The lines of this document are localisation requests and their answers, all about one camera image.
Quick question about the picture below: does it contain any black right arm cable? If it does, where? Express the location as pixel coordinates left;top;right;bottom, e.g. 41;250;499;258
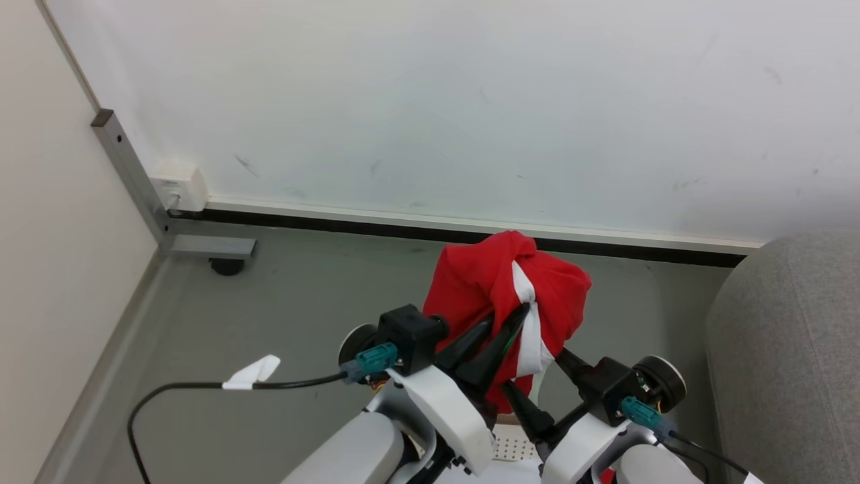
662;430;767;484

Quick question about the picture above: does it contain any red garment with white stripe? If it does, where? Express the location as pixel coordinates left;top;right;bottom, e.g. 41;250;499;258
423;230;593;414

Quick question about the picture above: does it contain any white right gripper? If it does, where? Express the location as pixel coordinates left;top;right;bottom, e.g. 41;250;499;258
500;348;630;484

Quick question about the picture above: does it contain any grey fabric sofa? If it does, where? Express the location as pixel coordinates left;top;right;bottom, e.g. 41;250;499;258
704;232;860;484

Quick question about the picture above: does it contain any white wall socket box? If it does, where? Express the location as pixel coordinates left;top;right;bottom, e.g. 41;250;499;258
149;165;209;213

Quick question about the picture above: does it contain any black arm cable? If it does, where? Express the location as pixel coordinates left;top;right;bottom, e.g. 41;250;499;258
662;430;767;484
127;372;351;484

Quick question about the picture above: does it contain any dark wall baseboard strip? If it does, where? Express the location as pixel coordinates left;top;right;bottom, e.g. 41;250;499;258
167;207;748;269

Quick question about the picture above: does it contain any white tape tag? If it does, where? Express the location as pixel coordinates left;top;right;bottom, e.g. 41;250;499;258
222;354;282;391

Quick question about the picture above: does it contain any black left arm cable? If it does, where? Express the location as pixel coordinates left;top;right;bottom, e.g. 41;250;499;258
127;372;351;484

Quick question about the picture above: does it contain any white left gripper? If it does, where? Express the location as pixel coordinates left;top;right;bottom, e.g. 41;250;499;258
387;303;532;477

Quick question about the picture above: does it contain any grey metal frame post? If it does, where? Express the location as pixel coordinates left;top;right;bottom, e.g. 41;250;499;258
90;109;257;260

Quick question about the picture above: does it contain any white perforated laundry basket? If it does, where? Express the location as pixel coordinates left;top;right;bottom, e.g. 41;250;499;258
492;422;546;484

